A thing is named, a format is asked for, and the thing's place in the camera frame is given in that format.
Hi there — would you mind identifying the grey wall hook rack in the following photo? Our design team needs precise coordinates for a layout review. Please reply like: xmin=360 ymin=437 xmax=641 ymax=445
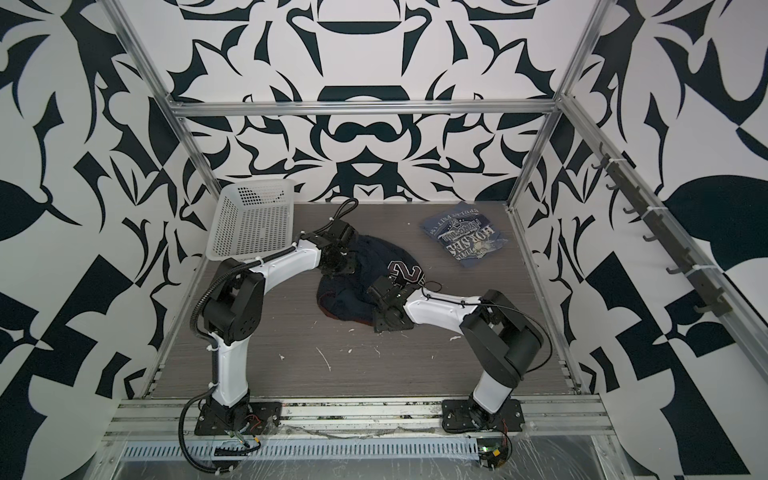
xmin=592 ymin=143 xmax=733 ymax=317

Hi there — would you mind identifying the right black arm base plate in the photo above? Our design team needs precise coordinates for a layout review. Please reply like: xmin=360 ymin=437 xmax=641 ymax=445
xmin=441 ymin=398 xmax=525 ymax=434

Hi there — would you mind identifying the aluminium front rail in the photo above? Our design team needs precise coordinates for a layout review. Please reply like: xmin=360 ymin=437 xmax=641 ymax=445
xmin=105 ymin=395 xmax=614 ymax=439

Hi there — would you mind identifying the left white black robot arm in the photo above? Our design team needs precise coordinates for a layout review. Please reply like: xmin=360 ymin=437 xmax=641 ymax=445
xmin=190 ymin=219 xmax=356 ymax=429

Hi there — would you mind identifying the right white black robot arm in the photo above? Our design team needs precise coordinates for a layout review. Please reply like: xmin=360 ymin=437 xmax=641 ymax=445
xmin=368 ymin=277 xmax=544 ymax=433

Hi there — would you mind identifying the white slotted cable duct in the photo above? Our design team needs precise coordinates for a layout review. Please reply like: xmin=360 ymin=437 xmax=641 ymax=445
xmin=119 ymin=436 xmax=484 ymax=462

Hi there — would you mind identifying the aluminium frame back crossbar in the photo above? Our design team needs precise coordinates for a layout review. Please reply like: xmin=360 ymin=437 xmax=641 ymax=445
xmin=169 ymin=99 xmax=556 ymax=118

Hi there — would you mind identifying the dark navy tank top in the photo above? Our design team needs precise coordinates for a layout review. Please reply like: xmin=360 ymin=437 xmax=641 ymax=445
xmin=316 ymin=234 xmax=425 ymax=326

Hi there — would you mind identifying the black corrugated cable hose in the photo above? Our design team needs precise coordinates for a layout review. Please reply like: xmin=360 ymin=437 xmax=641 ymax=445
xmin=177 ymin=197 xmax=360 ymax=476

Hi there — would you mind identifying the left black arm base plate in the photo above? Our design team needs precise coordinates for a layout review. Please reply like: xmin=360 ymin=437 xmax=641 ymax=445
xmin=194 ymin=400 xmax=283 ymax=436

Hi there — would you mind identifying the green circuit board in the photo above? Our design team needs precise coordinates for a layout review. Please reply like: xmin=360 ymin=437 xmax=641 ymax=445
xmin=477 ymin=436 xmax=513 ymax=470

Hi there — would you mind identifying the blue-grey tank top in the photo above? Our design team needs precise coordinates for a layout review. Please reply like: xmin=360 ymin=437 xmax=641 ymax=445
xmin=420 ymin=202 xmax=509 ymax=268

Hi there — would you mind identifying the white plastic laundry basket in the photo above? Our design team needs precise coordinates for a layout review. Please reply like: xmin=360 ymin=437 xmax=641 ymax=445
xmin=205 ymin=179 xmax=294 ymax=261

